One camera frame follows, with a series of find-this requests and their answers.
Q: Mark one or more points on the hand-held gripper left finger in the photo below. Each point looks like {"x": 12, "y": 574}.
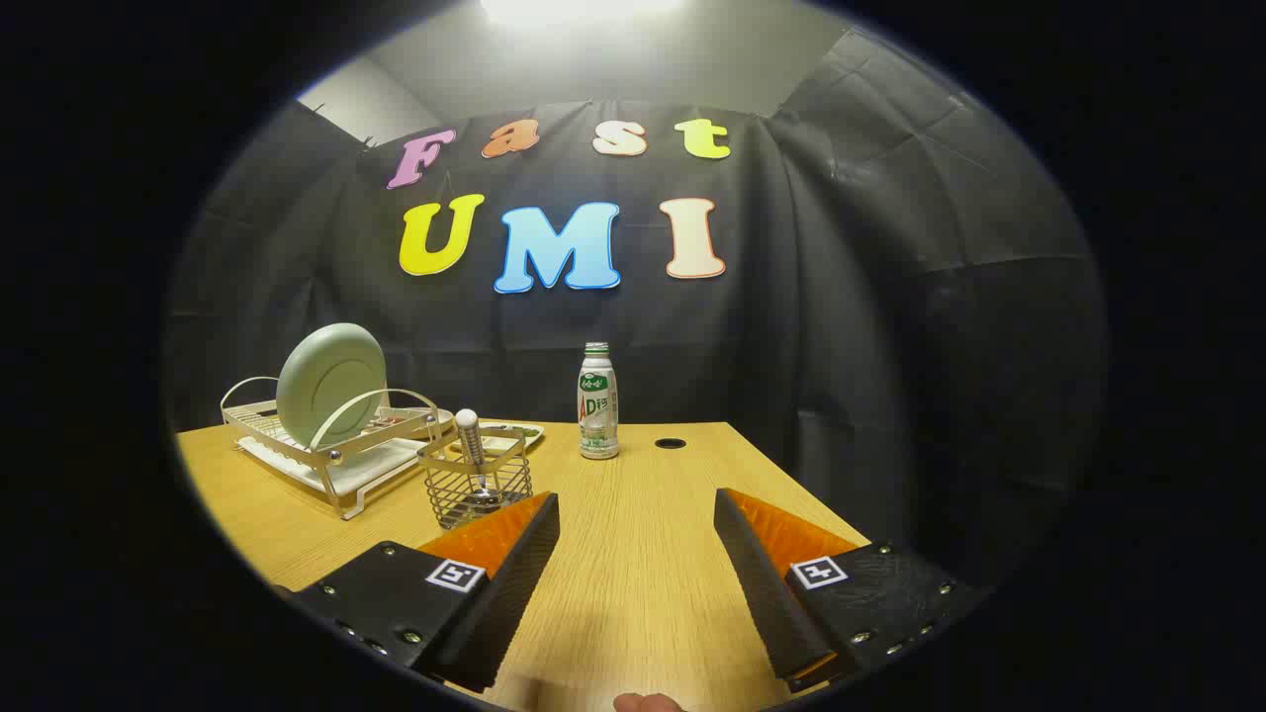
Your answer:
{"x": 514, "y": 593}

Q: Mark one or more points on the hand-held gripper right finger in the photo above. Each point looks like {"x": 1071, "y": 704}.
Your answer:
{"x": 767, "y": 593}

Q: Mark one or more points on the pale green plate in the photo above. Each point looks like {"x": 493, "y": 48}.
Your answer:
{"x": 331, "y": 381}

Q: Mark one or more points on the white divided tray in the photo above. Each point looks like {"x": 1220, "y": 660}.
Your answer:
{"x": 519, "y": 431}

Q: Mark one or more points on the white drip tray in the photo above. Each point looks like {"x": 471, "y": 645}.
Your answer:
{"x": 371, "y": 465}

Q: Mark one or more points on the white drink bottle green cap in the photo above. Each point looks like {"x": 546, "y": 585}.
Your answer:
{"x": 597, "y": 405}

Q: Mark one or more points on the black backdrop cloth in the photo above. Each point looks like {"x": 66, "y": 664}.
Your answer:
{"x": 841, "y": 297}

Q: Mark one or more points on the ceiling light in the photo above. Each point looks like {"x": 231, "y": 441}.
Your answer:
{"x": 579, "y": 8}

